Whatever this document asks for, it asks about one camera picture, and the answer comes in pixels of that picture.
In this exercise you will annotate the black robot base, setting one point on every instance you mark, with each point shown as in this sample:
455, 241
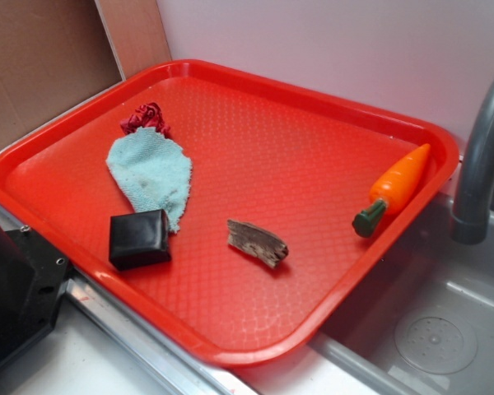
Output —
32, 282

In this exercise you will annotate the brown wood chip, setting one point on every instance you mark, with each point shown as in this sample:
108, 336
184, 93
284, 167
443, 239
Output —
257, 242

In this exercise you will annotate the red plastic tray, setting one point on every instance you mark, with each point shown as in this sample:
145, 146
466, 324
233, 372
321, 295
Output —
297, 163

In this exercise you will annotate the light blue cloth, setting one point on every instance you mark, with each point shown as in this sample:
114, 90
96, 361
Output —
152, 172

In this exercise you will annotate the black rectangular block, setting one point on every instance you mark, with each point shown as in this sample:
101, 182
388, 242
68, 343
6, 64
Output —
139, 239

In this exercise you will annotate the crumpled red paper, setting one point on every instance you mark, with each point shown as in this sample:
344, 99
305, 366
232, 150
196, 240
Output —
148, 115

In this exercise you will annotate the orange toy carrot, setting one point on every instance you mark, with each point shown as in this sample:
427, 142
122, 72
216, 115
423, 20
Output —
392, 191

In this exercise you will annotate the grey plastic sink basin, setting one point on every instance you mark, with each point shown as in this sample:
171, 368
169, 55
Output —
421, 322

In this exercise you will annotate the grey sink faucet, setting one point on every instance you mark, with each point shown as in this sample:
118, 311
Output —
474, 194

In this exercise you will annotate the brown cardboard panel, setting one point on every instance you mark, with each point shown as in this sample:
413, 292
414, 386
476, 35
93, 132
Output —
56, 54

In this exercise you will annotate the silver metal rail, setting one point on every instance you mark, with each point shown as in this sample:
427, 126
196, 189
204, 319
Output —
99, 348

